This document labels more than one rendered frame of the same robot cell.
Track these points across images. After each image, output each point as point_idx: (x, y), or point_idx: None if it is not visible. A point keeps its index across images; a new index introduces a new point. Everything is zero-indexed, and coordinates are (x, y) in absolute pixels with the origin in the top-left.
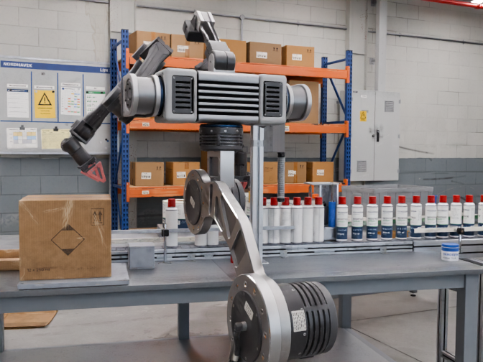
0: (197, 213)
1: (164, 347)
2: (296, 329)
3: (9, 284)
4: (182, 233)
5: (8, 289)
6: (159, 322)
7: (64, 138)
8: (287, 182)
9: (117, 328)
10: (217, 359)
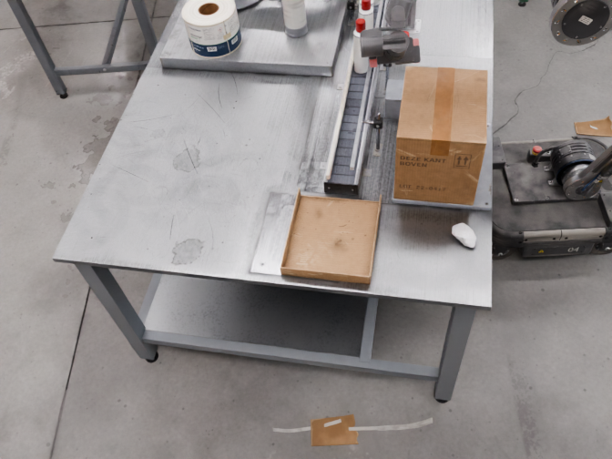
0: (597, 27)
1: None
2: None
3: (454, 218)
4: (266, 48)
5: (484, 218)
6: (21, 167)
7: (386, 42)
8: None
9: (11, 213)
10: None
